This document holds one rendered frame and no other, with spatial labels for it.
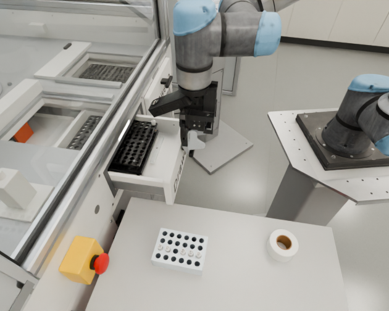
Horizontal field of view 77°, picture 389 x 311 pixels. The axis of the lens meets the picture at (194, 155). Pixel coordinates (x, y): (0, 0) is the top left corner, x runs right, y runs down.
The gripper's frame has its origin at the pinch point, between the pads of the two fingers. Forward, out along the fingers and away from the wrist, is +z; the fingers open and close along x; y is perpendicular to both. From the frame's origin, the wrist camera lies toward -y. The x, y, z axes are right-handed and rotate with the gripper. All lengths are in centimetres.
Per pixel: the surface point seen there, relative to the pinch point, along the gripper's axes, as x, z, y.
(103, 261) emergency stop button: -33.0, 1.4, -10.5
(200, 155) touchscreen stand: 75, 87, -6
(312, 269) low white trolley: -22.6, 14.6, 35.4
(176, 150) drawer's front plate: -4.2, -2.2, -1.8
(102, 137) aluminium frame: -8.7, -8.4, -18.7
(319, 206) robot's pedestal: 13, 39, 51
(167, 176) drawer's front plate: -12.8, -2.2, -2.1
